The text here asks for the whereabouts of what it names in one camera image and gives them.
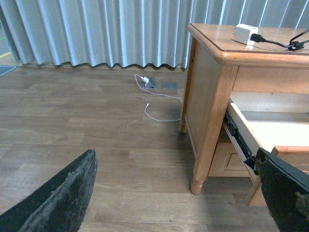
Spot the grey pleated curtain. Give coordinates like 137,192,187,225
0,0,309,68

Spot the white floor charger plug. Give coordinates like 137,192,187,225
141,77,149,83

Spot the black charger cable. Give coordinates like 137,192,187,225
250,28,309,51

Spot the wooden drawer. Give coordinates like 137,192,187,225
223,101,309,174
208,142,256,181

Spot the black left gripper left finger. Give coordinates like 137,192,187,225
0,150,98,232

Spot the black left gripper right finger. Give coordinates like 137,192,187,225
244,148,309,232

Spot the white charger block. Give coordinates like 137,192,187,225
233,24,258,45

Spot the closed metal floor plate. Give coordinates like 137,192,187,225
162,83,178,89

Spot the open metal floor socket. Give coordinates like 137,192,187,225
144,77,157,88

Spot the white floor cable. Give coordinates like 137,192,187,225
134,74,183,122

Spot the light wooden nightstand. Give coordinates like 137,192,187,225
180,23,309,195

